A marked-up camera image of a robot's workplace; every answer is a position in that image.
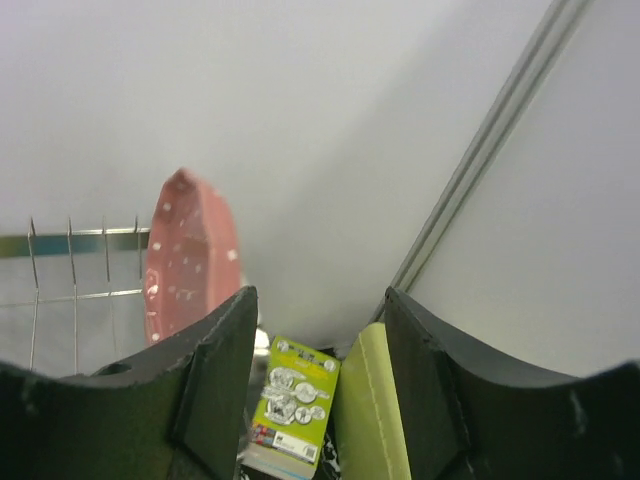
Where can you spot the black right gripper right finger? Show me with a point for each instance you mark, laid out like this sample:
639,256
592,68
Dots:
470,411

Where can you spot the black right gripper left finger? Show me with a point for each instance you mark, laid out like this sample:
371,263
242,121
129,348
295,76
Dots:
171,411

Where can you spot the pink polka dot plate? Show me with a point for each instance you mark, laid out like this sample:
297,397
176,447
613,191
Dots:
192,262

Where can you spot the stainless steel dish rack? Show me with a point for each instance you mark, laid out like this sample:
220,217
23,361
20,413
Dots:
71,301

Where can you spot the green storage box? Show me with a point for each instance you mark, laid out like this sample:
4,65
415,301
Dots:
368,428

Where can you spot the green cover book stack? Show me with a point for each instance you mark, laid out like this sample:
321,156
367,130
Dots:
289,423

